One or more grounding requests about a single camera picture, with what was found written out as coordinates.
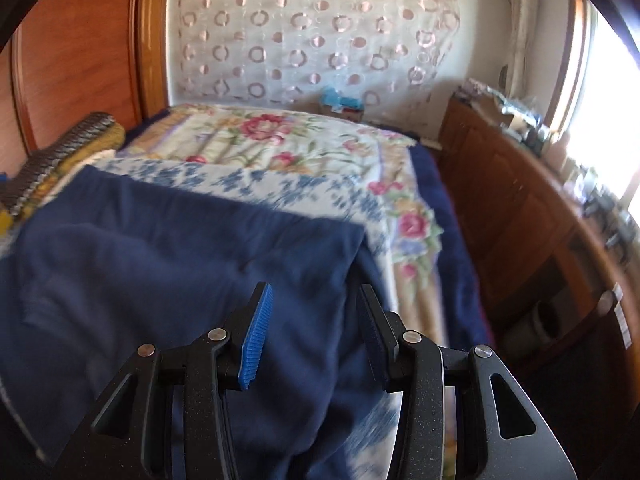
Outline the navy blue garment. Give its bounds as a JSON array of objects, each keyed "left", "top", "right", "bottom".
[{"left": 0, "top": 164, "right": 402, "bottom": 480}]

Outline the blue floral white quilt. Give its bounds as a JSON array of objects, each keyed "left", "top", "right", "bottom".
[{"left": 0, "top": 155, "right": 407, "bottom": 480}]

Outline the pink floral beige blanket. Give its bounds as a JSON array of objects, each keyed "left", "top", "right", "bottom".
[{"left": 110, "top": 104, "right": 448, "bottom": 344}]

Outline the wooden sideboard cabinet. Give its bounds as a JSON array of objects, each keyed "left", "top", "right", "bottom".
[{"left": 439, "top": 93, "right": 639, "bottom": 385}]

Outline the blue box behind bed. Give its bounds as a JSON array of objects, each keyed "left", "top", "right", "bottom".
[{"left": 319, "top": 87, "right": 364, "bottom": 122}]

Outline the clutter on sideboard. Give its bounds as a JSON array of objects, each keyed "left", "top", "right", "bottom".
[{"left": 443, "top": 79, "right": 639, "bottom": 263}]

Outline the yellow plush toy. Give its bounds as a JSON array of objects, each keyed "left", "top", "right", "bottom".
[{"left": 0, "top": 208, "right": 14, "bottom": 236}]

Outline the black white patterned folded cloth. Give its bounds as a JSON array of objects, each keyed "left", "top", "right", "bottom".
[{"left": 1, "top": 112, "right": 125, "bottom": 221}]

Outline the white circle pattern curtain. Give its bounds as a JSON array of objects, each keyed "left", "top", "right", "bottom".
[{"left": 166, "top": 0, "right": 460, "bottom": 129}]

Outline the wooden wardrobe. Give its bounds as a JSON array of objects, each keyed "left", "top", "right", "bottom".
[{"left": 1, "top": 0, "right": 168, "bottom": 174}]

